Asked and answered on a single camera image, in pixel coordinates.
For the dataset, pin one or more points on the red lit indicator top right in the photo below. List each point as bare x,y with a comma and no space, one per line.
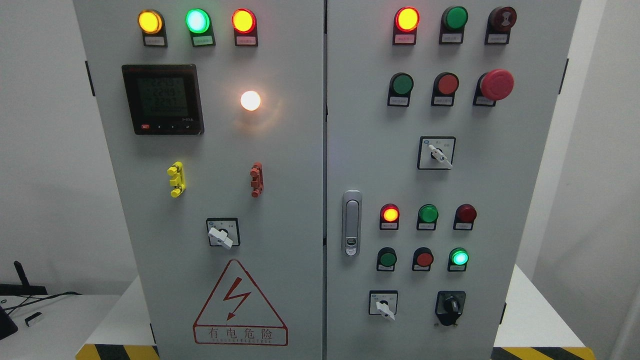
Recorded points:
405,26

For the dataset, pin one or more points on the left door white selector switch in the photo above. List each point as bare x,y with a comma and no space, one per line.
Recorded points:
223,232

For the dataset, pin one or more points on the green push button upper row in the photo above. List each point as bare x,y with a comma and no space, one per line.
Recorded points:
399,91

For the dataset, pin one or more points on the green indicator middle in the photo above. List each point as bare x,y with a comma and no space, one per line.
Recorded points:
427,218

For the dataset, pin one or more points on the red indicator light top left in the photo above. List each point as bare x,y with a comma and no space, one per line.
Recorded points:
245,27

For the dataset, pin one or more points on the red push button upper row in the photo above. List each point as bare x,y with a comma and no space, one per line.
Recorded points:
444,89

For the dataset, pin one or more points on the black device with antenna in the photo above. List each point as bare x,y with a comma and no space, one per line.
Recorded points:
24,288

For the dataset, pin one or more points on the yellow indicator light top left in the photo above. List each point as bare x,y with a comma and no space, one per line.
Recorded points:
153,30

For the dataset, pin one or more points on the red indicator middle right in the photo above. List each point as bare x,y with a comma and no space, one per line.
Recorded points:
465,216

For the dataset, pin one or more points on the upper right white selector switch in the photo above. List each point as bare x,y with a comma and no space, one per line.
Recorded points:
436,152

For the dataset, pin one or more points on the green indicator light top left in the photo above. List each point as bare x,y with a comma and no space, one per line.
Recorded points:
198,22

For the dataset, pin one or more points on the left grey cabinet door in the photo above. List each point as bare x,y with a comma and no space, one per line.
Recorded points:
281,231

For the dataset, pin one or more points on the red lit indicator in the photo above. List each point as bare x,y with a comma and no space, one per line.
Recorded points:
389,216
405,26

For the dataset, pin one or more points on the green push button lower left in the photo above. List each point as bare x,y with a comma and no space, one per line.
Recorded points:
386,260

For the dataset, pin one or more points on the white glowing indicator light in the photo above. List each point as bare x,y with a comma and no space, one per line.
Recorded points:
250,100

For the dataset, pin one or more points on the green push button lower right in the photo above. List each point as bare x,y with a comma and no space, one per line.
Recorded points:
458,259

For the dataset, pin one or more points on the black digital power meter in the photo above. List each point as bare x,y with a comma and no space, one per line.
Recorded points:
164,99

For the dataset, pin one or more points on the black monitor corner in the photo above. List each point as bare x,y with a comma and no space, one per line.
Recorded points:
7,326

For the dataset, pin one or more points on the red emergency stop mushroom button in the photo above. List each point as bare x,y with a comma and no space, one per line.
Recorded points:
493,86

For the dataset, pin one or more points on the right grey cabinet door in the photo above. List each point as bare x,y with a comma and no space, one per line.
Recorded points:
373,148

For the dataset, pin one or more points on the white platform with hazard stripes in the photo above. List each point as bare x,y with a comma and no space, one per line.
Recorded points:
530,330

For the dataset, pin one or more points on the lower white selector switch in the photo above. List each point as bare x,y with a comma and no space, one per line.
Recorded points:
383,303

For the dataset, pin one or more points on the green indicator top right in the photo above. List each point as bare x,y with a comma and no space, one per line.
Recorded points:
452,25

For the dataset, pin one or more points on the grey cabinet door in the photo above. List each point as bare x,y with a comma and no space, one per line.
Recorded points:
281,231
373,148

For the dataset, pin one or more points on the dark red buzzer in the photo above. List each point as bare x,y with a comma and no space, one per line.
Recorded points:
499,24

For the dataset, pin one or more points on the red push button lower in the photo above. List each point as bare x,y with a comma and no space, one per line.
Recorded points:
423,259

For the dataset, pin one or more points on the red electric hazard warning sticker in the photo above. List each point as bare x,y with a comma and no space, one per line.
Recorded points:
238,313

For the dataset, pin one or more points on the black rotary knob switch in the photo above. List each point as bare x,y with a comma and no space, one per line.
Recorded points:
449,306

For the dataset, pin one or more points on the silver door latch handle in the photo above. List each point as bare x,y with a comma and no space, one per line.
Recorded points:
351,222

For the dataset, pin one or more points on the small black white adapter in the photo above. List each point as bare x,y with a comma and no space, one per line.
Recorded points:
33,319

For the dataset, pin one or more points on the red lit indicator middle left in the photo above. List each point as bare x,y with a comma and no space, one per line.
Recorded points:
389,216

